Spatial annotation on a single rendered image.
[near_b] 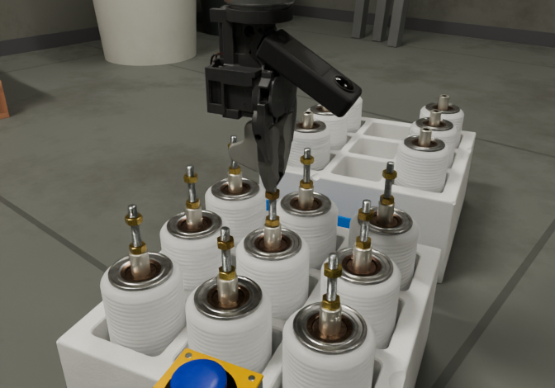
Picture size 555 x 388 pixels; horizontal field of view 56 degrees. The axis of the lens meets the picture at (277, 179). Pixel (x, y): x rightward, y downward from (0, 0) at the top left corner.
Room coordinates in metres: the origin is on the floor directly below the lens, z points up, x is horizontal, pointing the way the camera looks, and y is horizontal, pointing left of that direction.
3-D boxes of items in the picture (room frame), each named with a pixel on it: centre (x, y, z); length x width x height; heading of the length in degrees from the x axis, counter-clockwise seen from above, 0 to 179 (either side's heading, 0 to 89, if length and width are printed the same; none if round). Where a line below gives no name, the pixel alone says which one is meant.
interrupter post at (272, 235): (0.57, 0.01, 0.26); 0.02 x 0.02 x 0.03
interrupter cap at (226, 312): (0.46, 0.05, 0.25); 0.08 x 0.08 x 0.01
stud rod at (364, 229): (0.52, -0.10, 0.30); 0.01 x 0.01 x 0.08
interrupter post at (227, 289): (0.46, 0.05, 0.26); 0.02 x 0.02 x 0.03
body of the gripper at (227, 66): (0.58, 0.03, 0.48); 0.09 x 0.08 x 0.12; 66
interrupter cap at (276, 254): (0.57, 0.01, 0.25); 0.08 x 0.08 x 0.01
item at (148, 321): (0.51, 0.16, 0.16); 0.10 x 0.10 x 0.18
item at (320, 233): (0.67, -0.04, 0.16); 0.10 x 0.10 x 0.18
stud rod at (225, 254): (0.46, 0.05, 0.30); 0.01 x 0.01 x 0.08
